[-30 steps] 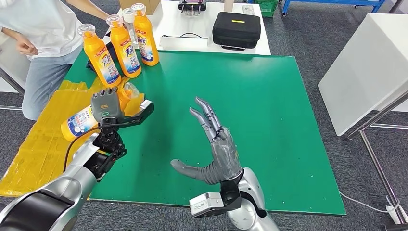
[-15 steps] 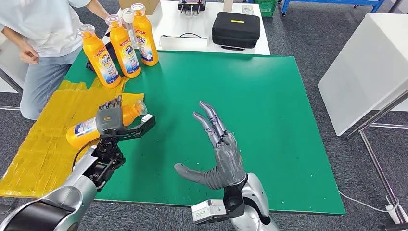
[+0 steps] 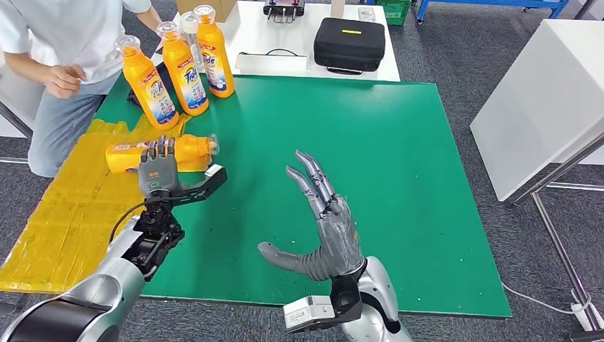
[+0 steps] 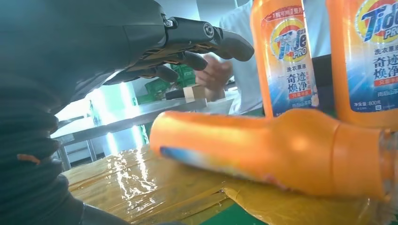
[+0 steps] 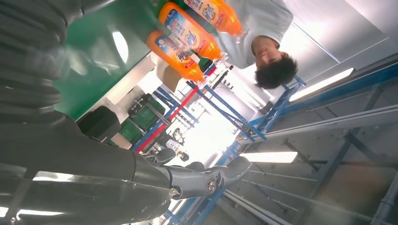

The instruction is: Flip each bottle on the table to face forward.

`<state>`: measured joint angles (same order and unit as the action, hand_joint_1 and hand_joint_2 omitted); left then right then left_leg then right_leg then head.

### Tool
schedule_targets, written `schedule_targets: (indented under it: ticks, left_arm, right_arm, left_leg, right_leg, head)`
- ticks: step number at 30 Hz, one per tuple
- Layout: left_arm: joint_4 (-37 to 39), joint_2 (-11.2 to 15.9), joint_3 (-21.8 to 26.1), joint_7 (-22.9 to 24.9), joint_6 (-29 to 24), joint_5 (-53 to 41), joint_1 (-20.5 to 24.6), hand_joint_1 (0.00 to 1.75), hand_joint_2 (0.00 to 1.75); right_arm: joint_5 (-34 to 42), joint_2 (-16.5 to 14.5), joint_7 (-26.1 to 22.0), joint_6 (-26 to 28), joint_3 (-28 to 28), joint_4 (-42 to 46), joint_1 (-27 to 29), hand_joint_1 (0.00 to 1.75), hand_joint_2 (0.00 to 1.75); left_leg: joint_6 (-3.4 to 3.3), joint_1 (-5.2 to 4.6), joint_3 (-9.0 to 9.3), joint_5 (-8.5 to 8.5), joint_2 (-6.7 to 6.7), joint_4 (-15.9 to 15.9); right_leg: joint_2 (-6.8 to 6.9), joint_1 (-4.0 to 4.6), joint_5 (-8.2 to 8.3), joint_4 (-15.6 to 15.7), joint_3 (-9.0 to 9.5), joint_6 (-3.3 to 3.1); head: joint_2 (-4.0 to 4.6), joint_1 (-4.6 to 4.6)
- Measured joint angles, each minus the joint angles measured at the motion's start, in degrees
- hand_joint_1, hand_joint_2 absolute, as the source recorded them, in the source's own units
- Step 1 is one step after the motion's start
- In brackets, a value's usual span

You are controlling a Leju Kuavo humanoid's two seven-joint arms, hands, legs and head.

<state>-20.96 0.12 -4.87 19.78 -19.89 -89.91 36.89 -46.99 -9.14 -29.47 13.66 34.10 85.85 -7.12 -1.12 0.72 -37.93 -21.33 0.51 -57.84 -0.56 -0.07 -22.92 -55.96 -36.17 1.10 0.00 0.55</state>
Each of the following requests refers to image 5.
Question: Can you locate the blue rack frame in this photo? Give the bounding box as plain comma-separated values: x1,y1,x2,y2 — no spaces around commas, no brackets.
132,79,268,153
165,62,398,225

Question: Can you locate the green plastic crate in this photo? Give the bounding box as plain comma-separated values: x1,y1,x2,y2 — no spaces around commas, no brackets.
119,94,166,146

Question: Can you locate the ceiling light strip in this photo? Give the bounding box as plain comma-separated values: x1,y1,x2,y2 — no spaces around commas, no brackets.
289,67,357,103
239,151,299,164

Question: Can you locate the green table mat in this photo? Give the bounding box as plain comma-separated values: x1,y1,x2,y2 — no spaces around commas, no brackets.
53,0,170,121

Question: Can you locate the brown cardboard box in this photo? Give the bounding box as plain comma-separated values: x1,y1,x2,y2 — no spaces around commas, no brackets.
155,60,184,93

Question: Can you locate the red rack beam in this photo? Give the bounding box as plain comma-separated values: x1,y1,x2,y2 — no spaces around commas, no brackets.
135,63,218,153

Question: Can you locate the person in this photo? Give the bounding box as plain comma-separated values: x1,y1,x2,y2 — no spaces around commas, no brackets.
214,0,299,90

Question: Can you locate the black carrying case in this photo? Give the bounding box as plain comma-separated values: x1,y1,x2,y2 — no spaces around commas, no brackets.
77,106,122,143

